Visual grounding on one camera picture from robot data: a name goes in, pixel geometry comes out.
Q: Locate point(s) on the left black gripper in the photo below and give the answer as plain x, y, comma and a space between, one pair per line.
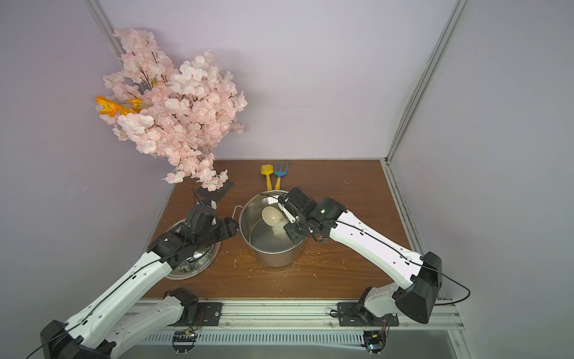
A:
208, 203

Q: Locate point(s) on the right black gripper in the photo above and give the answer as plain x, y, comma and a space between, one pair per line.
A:
292, 212

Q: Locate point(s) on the steel pot lid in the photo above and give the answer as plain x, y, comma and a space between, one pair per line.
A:
190, 264

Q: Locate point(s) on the stainless steel pot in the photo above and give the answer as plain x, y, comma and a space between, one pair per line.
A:
270, 245

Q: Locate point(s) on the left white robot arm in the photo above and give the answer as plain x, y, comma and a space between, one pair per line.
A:
100, 331

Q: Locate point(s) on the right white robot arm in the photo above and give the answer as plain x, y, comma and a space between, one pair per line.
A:
417, 278

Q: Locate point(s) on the blue toy fork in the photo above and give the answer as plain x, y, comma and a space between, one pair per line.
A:
280, 170

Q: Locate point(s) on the yellow toy spatula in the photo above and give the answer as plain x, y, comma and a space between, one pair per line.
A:
267, 171

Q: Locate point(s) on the left circuit board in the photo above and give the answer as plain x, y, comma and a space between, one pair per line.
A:
184, 341

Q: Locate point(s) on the circuit board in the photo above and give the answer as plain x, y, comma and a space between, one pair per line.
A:
374, 342
184, 341

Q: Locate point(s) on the pink cherry blossom tree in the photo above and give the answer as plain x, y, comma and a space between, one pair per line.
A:
186, 111

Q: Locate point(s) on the right circuit board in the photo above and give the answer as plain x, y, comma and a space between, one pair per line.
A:
374, 342

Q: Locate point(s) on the orange artificial flower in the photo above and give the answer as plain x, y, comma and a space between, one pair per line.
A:
111, 108

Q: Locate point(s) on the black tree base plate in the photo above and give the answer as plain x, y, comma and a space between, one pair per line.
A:
216, 195

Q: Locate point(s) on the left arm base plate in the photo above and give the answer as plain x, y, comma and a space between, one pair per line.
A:
201, 314

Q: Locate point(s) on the aluminium frame rail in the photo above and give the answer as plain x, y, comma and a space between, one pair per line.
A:
314, 314

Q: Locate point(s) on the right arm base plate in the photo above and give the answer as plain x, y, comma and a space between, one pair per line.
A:
351, 314

